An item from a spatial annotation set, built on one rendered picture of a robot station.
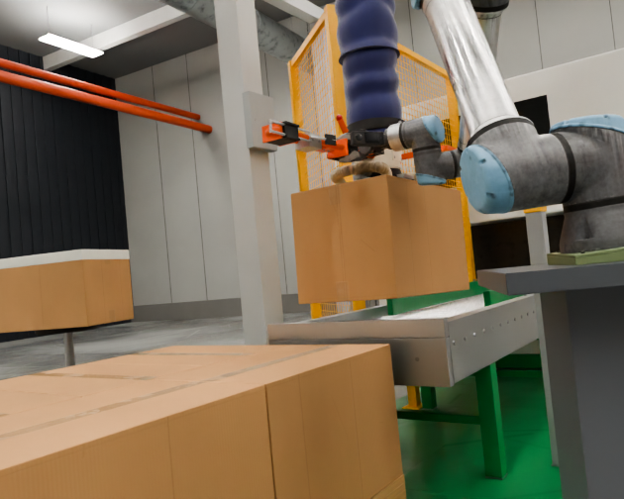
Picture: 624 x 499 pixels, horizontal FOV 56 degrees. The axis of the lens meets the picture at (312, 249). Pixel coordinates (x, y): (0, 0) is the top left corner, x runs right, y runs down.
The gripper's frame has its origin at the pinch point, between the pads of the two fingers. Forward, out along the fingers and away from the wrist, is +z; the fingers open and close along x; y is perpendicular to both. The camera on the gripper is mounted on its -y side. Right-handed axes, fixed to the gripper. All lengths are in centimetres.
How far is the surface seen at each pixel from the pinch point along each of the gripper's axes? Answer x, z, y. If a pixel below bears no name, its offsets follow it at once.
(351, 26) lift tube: 49, 0, 17
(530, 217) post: -29, -48, 51
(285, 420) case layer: -75, -20, -66
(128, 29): 480, 842, 584
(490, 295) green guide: -58, -24, 70
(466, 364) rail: -76, -35, 9
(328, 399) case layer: -75, -20, -48
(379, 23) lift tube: 49, -9, 23
